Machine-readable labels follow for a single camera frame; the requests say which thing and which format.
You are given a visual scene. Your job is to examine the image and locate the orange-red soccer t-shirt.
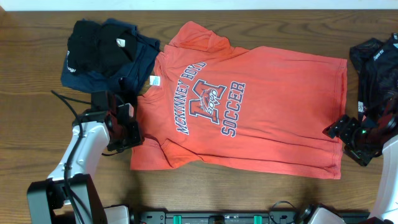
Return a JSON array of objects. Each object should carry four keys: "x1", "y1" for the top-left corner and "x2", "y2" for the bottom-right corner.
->
[{"x1": 131, "y1": 21, "x2": 347, "y2": 179}]

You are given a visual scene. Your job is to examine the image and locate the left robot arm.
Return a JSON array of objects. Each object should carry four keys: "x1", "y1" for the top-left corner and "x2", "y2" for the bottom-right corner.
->
[{"x1": 27, "y1": 91, "x2": 144, "y2": 223}]

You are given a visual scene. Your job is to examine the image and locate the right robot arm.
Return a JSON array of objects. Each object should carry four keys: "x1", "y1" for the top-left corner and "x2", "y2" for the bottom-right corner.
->
[{"x1": 302, "y1": 113, "x2": 397, "y2": 224}]

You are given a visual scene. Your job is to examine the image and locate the navy blue folded garment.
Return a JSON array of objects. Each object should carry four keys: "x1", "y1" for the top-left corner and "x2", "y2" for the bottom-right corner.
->
[{"x1": 60, "y1": 19, "x2": 160, "y2": 95}]

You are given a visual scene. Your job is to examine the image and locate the black mesh sports garment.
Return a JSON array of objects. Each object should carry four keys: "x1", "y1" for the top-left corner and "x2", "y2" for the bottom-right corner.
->
[{"x1": 349, "y1": 33, "x2": 397, "y2": 121}]

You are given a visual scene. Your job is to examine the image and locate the black folded garment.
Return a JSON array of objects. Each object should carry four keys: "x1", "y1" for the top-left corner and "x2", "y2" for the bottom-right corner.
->
[{"x1": 67, "y1": 21, "x2": 137, "y2": 78}]

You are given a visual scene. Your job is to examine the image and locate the left black cable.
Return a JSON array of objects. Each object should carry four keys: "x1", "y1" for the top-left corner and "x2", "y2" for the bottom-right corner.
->
[{"x1": 50, "y1": 90, "x2": 94, "y2": 224}]

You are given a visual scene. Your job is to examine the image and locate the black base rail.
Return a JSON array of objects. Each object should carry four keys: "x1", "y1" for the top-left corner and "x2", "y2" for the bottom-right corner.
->
[{"x1": 102, "y1": 211, "x2": 371, "y2": 224}]

